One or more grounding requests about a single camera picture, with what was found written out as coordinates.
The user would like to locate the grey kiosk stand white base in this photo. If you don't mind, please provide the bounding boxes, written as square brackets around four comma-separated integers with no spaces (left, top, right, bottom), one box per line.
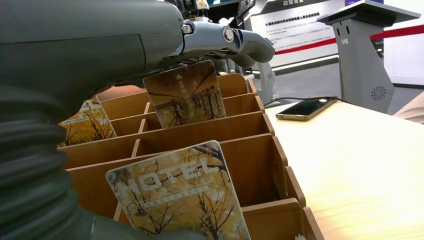
[316,0,422,115]

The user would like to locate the wooden card organizer box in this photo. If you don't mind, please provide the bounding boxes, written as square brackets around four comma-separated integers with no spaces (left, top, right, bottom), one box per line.
[57,72,326,240]

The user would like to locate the operator person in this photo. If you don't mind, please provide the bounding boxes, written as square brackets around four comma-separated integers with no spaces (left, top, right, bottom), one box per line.
[393,92,424,125]

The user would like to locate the black smartphone gold edge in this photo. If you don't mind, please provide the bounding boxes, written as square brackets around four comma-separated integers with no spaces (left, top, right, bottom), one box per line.
[275,96,339,122]

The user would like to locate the hotel key card yellow trees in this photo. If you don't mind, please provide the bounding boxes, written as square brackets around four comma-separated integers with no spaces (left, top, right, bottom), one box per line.
[57,96,118,148]
[105,140,252,240]

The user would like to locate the key card tree avenue print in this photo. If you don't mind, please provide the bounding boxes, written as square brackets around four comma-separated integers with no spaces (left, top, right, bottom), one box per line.
[143,59,227,129]

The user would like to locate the white display board red stripe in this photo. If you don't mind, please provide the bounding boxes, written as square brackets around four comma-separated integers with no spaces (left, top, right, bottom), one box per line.
[245,0,424,86]

